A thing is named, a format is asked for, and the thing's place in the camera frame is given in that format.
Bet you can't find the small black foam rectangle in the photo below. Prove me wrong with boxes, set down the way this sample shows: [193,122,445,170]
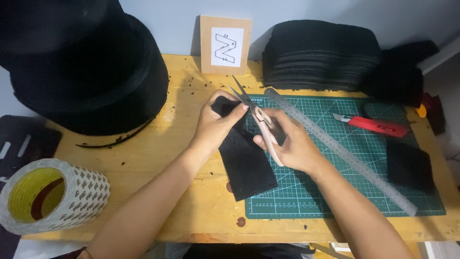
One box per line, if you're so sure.
[386,140,436,193]

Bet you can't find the person's right hand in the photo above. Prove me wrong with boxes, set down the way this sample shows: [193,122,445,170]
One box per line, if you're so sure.
[253,108,326,176]

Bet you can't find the stack of black foam sheets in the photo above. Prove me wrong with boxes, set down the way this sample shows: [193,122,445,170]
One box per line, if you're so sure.
[262,19,382,91]

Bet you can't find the beige handled thread snips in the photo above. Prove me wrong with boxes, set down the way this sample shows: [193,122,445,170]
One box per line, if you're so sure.
[229,75,285,167]

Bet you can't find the thin black foam offcut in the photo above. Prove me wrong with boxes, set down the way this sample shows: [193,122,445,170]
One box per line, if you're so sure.
[75,118,156,149]

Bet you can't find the person's left hand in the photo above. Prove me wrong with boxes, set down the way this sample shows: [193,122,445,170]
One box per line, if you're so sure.
[189,89,249,158]

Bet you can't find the patterned double-sided tape roll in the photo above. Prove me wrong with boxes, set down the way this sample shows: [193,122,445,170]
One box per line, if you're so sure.
[0,158,111,235]

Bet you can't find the black plate with white slots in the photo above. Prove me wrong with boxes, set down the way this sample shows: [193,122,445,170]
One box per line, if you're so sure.
[0,115,63,182]

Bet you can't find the long steel ruler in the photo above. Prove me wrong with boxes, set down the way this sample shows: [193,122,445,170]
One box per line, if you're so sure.
[264,87,418,217]

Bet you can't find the yellow and dark red tool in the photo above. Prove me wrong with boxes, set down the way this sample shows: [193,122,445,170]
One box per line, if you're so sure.
[415,92,447,136]

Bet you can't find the cardboard card with letter drawing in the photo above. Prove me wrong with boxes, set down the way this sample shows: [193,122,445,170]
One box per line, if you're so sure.
[200,15,253,76]

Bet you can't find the red utility knife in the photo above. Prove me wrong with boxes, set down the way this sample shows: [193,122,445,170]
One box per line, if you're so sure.
[332,112,410,138]

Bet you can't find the black foam strip piece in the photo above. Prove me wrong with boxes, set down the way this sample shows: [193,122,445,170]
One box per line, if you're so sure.
[210,96,279,202]

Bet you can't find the green cutting mat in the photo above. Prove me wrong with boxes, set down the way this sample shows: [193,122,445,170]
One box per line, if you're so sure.
[244,94,446,219]

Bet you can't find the heap of black foam scraps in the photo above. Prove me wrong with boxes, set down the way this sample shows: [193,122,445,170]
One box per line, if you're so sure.
[362,40,440,107]

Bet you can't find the large black foam roll stack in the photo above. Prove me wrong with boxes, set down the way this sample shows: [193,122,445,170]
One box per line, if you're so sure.
[0,0,170,137]

